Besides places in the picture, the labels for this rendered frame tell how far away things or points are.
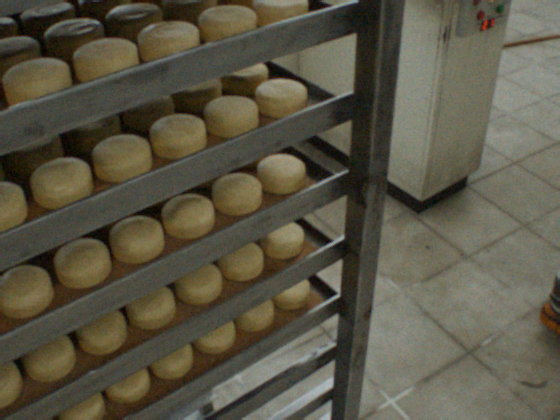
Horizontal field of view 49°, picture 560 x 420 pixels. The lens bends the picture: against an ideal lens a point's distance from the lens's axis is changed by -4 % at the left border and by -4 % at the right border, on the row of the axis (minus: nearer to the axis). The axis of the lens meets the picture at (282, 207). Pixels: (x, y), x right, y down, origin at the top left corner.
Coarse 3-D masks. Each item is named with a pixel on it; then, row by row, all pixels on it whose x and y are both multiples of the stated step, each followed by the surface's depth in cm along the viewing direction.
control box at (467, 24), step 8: (464, 0) 181; (472, 0) 181; (480, 0) 184; (488, 0) 186; (496, 0) 189; (504, 0) 191; (464, 8) 182; (472, 8) 183; (480, 8) 186; (488, 8) 188; (496, 8) 190; (504, 8) 194; (464, 16) 183; (472, 16) 185; (488, 16) 190; (496, 16) 193; (504, 16) 196; (456, 24) 187; (464, 24) 185; (472, 24) 187; (480, 24) 189; (488, 24) 192; (496, 24) 195; (456, 32) 188; (464, 32) 186; (472, 32) 189
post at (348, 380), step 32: (384, 0) 52; (384, 32) 54; (384, 64) 56; (384, 96) 58; (352, 128) 62; (384, 128) 61; (352, 160) 64; (384, 160) 63; (352, 192) 66; (384, 192) 66; (352, 224) 68; (352, 256) 71; (352, 288) 73; (352, 320) 76; (352, 352) 79; (352, 384) 84; (352, 416) 89
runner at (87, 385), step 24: (336, 240) 71; (312, 264) 69; (264, 288) 66; (288, 288) 69; (216, 312) 63; (240, 312) 66; (168, 336) 60; (192, 336) 63; (120, 360) 58; (144, 360) 60; (72, 384) 55; (96, 384) 57; (24, 408) 53; (48, 408) 55
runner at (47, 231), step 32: (352, 96) 60; (256, 128) 55; (288, 128) 57; (320, 128) 60; (192, 160) 52; (224, 160) 54; (96, 192) 47; (128, 192) 49; (160, 192) 51; (32, 224) 45; (64, 224) 47; (96, 224) 49; (0, 256) 44; (32, 256) 46
